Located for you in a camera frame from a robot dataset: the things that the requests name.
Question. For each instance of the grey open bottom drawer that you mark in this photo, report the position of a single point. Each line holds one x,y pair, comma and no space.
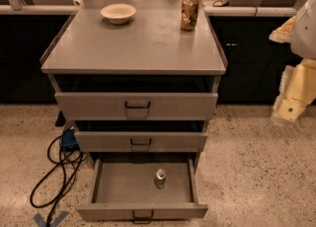
123,189

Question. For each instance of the gold patterned soda can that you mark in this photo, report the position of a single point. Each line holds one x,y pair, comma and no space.
189,14

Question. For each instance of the grey top drawer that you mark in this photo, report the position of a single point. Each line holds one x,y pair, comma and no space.
133,106

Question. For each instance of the grey middle drawer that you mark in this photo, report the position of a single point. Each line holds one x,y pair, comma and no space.
140,141

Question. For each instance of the grey metal drawer cabinet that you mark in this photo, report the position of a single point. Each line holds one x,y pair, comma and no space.
148,54

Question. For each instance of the blue power box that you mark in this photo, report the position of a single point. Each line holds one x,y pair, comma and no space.
68,140

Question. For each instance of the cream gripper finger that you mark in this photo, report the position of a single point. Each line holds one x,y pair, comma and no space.
283,33

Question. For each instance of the silver blue redbull can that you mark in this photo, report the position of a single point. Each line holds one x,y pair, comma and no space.
160,179

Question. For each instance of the white paper bowl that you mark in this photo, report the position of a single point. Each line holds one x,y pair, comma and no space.
118,14

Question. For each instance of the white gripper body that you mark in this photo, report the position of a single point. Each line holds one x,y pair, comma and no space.
304,35

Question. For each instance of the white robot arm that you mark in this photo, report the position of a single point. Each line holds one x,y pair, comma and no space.
303,41

